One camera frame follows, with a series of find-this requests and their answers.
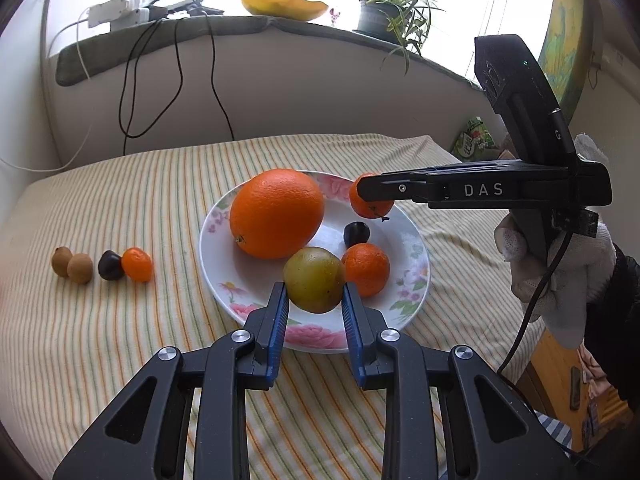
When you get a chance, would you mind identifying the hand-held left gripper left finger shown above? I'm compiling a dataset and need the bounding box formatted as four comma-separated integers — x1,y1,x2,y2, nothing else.
52,281,291,480

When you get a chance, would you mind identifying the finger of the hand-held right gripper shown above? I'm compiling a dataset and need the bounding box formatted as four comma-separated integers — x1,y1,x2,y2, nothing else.
356,159,573,209

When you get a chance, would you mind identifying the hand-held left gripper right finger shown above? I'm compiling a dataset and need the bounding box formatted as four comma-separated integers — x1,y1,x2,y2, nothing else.
341,282,576,480

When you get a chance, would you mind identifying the tangerine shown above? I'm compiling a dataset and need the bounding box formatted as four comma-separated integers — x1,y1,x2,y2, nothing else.
348,177,396,220
341,242,391,298

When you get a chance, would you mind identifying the green plum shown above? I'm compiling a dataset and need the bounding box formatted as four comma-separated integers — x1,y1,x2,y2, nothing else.
283,247,347,314

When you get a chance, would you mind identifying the floral white plate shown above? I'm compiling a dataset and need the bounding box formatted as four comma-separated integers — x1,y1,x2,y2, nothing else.
199,170,431,355

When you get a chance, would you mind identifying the dark purple plum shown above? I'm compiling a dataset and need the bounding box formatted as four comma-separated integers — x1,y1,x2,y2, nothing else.
343,221,371,249
97,250,126,281

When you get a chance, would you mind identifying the orange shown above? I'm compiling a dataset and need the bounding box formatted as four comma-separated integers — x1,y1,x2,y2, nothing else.
229,168,326,261

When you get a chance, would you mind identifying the orange kumquat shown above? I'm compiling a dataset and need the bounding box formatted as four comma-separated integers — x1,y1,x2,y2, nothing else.
121,246,154,283

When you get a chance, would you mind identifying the brown longan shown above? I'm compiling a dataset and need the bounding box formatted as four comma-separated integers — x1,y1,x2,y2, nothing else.
51,246,73,278
67,253,94,285

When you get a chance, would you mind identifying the person's right forearm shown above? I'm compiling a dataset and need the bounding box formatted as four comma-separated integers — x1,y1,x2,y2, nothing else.
580,242,640,401

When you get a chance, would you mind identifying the person's right hand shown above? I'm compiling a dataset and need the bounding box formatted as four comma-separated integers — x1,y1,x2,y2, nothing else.
494,132,618,351

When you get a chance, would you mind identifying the green printed bag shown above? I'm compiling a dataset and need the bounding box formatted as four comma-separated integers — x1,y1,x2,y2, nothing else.
451,116,496,161

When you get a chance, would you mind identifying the potted spider plant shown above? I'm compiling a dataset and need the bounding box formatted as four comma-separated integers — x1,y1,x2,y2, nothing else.
335,0,446,76

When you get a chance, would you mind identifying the striped table cloth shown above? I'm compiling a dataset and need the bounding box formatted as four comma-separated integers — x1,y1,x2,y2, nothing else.
0,133,551,480

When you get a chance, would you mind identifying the blue striped cloth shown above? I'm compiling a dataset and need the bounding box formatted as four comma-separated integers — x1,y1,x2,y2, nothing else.
532,410,573,453

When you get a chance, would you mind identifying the yellow bowl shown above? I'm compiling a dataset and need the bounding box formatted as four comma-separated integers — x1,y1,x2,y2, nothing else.
241,0,329,22

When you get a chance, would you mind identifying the grey window sill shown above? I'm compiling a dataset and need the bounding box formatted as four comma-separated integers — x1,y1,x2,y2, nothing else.
55,12,486,91

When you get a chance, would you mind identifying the white power strip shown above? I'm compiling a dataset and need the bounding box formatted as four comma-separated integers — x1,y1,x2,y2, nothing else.
110,7,151,31

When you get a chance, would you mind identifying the white power adapter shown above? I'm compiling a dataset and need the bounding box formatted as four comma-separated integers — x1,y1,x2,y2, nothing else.
87,0,143,25

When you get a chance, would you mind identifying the wall map poster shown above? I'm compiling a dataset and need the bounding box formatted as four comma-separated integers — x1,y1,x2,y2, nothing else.
542,0,598,123

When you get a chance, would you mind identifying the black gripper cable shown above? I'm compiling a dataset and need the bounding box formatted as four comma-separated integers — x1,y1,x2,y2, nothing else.
495,230,573,461

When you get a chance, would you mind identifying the white cable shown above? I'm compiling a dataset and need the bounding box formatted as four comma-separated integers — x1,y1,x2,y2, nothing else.
0,7,96,173

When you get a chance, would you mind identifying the ring light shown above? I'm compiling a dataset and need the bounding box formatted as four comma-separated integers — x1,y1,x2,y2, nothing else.
145,0,223,18

